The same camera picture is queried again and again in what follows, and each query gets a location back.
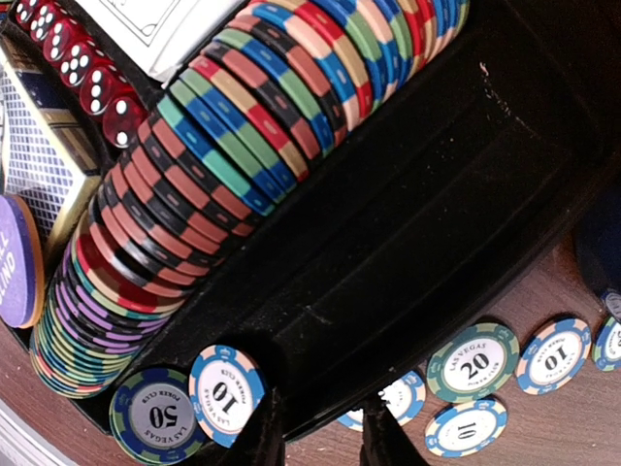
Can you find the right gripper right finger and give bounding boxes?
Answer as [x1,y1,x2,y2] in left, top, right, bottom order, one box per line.
[360,395,417,465]

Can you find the playing card deck box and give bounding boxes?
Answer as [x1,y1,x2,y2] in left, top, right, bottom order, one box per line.
[1,37,101,257]
[78,0,245,83]

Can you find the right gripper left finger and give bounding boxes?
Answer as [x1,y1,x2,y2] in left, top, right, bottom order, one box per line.
[191,387,285,466]

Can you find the dark blue mug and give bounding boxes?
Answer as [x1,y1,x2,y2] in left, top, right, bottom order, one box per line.
[574,184,620,322]

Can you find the right poker chip row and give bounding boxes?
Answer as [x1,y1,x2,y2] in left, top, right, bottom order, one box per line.
[30,1,470,399]

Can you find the purple small blind button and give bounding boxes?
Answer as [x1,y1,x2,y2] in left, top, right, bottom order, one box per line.
[1,194,45,328]

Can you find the black poker case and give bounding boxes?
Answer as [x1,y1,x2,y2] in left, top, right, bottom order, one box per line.
[0,0,621,443]

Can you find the red die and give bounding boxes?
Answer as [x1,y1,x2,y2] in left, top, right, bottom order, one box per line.
[59,40,107,88]
[15,0,49,28]
[30,1,70,44]
[102,94,147,149]
[80,64,133,117]
[43,17,89,63]

